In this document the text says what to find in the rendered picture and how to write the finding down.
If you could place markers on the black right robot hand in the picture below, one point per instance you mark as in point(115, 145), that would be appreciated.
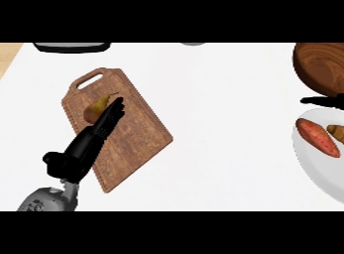
point(343, 101)

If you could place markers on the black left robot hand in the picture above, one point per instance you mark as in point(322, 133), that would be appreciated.
point(79, 152)

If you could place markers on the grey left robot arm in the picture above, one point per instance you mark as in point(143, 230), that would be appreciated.
point(50, 200)

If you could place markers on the brown wooden bowl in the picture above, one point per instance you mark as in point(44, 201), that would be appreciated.
point(330, 67)

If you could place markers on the red sweet potato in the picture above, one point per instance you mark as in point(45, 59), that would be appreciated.
point(319, 137)

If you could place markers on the white plate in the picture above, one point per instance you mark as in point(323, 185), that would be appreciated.
point(329, 165)

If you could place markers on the brown wooden cutting board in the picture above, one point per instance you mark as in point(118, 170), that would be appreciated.
point(127, 132)

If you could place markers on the yellow-brown pear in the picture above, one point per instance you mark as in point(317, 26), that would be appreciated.
point(96, 109)

